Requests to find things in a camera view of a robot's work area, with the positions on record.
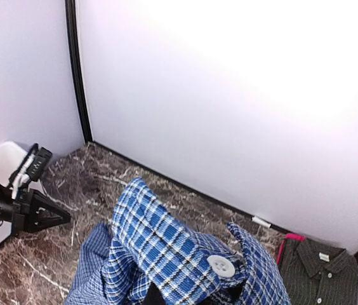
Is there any left black frame post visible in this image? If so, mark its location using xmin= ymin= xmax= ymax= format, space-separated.
xmin=65 ymin=0 xmax=93 ymax=143

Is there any red folded garment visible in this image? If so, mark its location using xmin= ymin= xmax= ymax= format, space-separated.
xmin=276 ymin=233 xmax=306 ymax=265

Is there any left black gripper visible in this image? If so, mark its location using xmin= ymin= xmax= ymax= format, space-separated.
xmin=11 ymin=189 xmax=71 ymax=235

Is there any blue checked shirt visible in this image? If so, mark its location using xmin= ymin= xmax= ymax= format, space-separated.
xmin=65 ymin=178 xmax=290 ymax=304

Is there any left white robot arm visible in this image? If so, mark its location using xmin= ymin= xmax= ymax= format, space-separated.
xmin=0 ymin=143 xmax=71 ymax=235

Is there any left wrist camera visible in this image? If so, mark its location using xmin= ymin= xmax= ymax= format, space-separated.
xmin=6 ymin=143 xmax=53 ymax=200

